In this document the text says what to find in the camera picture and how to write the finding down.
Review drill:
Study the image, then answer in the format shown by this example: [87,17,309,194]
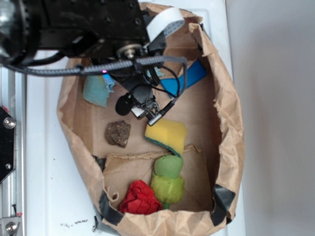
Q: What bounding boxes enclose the lime green fuzzy ball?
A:
[150,175,185,209]

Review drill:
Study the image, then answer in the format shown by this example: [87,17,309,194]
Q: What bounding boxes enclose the blue rectangular block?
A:
[161,60,207,96]

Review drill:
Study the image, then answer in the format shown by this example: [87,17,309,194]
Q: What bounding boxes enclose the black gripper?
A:
[36,0,168,104]

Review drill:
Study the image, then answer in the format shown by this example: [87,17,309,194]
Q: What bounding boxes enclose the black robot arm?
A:
[0,0,166,105]

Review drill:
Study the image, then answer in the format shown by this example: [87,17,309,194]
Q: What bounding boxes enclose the yellow sponge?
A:
[145,118,188,157]

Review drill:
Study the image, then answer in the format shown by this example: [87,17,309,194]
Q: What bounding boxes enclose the white flat ribbon cable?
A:
[145,7,185,43]

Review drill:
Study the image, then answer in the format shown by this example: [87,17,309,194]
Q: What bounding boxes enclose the green felt ball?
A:
[154,154,184,178]

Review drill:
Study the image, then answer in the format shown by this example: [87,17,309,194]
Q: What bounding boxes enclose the brown paper bag tray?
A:
[57,9,245,236]

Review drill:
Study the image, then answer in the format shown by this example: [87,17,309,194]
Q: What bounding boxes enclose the red crumpled paper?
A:
[119,180,163,215]

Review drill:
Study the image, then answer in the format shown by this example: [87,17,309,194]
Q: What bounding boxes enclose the brown rock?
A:
[105,120,131,148]

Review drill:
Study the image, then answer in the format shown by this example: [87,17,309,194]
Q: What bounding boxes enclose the light blue cloth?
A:
[83,68,160,108]

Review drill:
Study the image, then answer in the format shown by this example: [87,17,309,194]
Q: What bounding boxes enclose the grey braided cable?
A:
[7,55,188,126]

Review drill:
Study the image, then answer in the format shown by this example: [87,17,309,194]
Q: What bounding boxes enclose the aluminium frame rail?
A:
[0,67,26,236]

